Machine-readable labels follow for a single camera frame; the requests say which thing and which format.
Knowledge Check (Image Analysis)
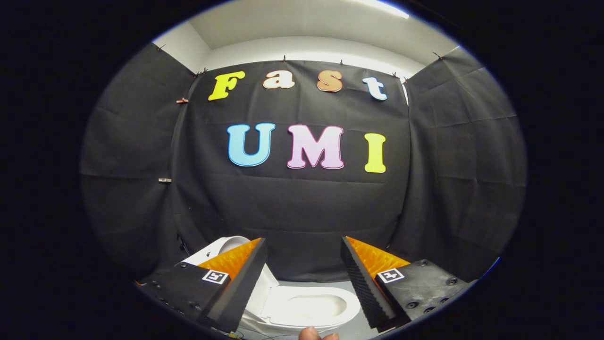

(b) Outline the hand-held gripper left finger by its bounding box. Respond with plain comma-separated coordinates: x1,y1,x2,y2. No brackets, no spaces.
139,238,268,333

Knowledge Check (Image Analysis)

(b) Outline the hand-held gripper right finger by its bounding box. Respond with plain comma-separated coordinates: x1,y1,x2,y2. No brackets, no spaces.
341,236,472,331

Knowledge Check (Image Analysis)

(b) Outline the white toilet lid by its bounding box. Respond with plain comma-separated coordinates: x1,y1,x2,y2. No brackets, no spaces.
182,236,280,324

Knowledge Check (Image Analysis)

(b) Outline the white toilet seat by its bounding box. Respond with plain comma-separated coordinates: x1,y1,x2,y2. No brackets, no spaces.
262,286,361,331

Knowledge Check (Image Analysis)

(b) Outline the black backdrop cloth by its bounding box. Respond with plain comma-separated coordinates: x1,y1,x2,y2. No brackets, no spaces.
79,42,527,284

